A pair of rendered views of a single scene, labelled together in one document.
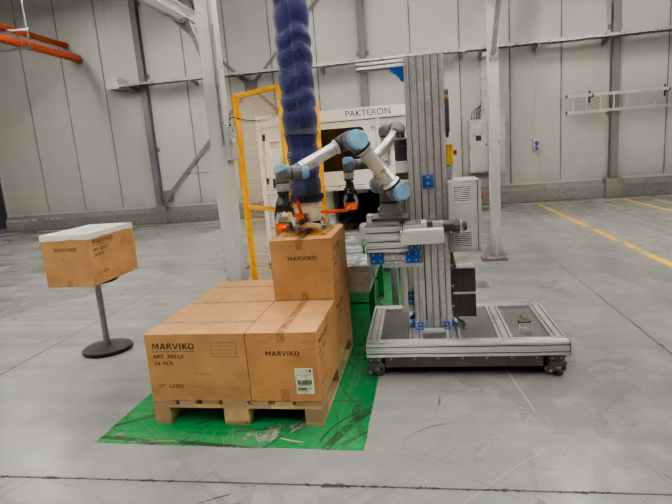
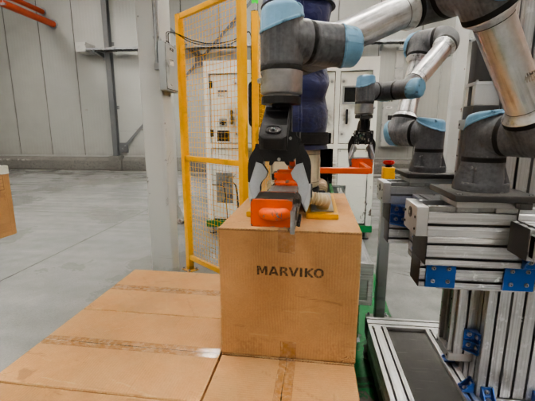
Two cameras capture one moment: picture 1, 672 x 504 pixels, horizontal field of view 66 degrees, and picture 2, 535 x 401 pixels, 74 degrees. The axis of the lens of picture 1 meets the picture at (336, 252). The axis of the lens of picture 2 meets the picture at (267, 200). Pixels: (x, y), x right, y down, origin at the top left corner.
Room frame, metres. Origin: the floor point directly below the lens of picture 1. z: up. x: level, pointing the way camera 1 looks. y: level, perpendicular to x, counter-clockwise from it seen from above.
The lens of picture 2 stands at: (2.27, 0.33, 1.21)
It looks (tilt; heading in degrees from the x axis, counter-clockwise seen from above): 11 degrees down; 357
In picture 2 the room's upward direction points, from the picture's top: straight up
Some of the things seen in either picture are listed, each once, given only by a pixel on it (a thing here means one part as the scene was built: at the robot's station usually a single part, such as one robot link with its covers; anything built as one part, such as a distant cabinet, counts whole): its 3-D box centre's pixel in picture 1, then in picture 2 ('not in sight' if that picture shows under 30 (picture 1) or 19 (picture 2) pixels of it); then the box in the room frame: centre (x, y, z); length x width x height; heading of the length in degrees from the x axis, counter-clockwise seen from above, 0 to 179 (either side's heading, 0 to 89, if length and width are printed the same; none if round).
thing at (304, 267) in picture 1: (311, 260); (294, 259); (3.51, 0.17, 0.75); 0.60 x 0.40 x 0.40; 170
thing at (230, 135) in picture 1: (231, 143); (169, 68); (4.77, 0.87, 1.62); 0.20 x 0.05 x 0.30; 170
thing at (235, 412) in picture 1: (267, 368); not in sight; (3.27, 0.52, 0.07); 1.20 x 1.00 x 0.14; 170
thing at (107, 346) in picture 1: (102, 313); not in sight; (4.09, 1.96, 0.31); 0.40 x 0.40 x 0.62
